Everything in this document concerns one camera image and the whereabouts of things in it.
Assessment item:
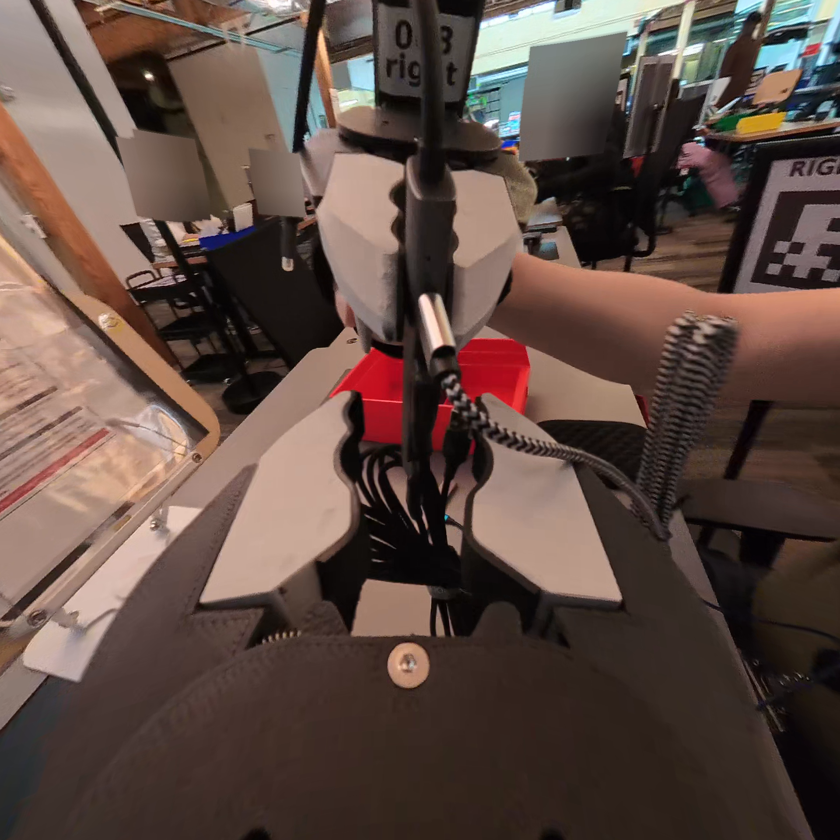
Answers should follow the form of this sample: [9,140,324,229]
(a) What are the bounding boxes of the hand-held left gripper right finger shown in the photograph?
[462,392,624,608]

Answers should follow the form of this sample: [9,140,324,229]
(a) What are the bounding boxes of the black white marker board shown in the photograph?
[718,134,840,483]

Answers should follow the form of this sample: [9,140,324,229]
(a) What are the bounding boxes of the grey usb hub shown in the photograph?
[281,0,458,483]

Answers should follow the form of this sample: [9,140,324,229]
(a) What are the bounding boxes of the black white braided cable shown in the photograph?
[417,292,741,542]

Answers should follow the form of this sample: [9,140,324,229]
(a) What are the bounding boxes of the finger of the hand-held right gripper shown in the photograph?
[315,152,406,347]
[449,167,525,347]

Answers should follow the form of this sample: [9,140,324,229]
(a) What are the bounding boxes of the wooden post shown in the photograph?
[0,98,178,368]

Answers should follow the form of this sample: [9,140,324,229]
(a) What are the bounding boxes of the red plastic bin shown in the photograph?
[330,338,531,446]

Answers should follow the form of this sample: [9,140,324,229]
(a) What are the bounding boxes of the black floor lamp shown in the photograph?
[29,0,284,416]

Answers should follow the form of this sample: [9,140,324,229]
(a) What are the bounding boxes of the black office chair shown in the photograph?
[564,164,660,273]
[203,217,345,368]

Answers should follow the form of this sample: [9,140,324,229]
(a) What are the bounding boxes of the black usb cable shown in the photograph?
[357,390,476,637]

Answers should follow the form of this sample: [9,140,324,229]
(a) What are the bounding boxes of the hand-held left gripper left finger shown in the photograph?
[199,392,364,608]

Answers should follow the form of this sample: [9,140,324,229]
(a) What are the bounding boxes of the person's right forearm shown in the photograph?
[489,252,840,408]

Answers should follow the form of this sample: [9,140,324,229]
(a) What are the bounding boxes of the black wire cart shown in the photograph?
[125,269,231,370]

